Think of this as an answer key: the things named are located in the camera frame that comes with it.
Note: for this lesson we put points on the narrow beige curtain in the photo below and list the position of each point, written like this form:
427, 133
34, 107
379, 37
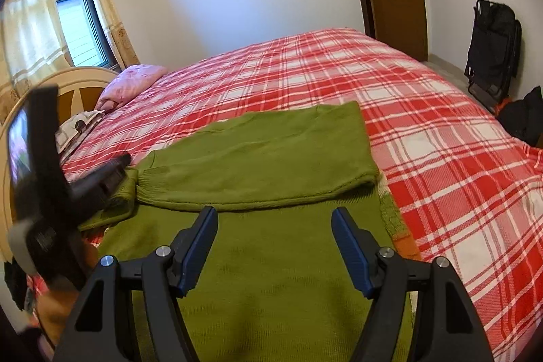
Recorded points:
108, 14

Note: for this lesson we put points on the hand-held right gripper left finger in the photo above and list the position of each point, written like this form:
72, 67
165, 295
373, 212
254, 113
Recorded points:
199, 249

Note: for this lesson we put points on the green striped knit sweater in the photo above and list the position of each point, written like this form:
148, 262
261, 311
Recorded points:
263, 158

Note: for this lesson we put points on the dark clothes pile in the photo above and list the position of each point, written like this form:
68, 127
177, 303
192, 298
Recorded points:
526, 116

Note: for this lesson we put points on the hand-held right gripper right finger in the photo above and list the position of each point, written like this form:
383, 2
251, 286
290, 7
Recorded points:
352, 251

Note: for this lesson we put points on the dark framed window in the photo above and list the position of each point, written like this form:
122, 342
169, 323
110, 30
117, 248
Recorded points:
76, 27

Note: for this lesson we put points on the white brown patterned pillow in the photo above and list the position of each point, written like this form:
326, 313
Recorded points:
78, 124

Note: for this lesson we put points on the red plaid bed blanket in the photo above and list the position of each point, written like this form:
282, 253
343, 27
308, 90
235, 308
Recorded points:
445, 175

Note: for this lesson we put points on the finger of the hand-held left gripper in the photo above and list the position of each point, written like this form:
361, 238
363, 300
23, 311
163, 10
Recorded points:
104, 177

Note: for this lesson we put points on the black folding chair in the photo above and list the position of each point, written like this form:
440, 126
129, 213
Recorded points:
492, 44

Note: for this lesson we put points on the black cloth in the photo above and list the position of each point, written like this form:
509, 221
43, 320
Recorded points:
15, 281

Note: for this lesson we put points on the pink pillow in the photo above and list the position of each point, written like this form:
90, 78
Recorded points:
127, 84

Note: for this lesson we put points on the cream wooden headboard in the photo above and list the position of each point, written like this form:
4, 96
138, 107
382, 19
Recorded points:
85, 75

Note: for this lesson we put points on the wide beige curtain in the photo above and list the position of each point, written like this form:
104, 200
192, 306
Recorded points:
29, 27

